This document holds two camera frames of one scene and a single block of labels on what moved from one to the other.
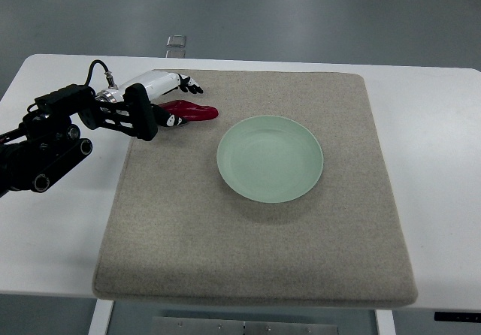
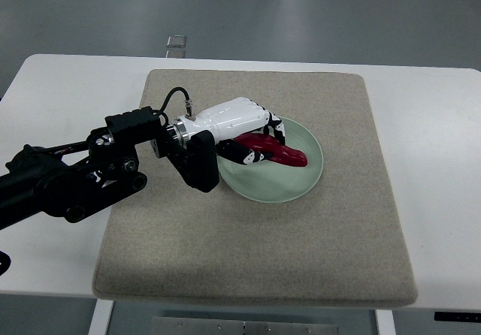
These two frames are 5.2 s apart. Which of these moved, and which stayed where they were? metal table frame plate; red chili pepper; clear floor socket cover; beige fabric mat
Moved: red chili pepper
Stayed: beige fabric mat; metal table frame plate; clear floor socket cover
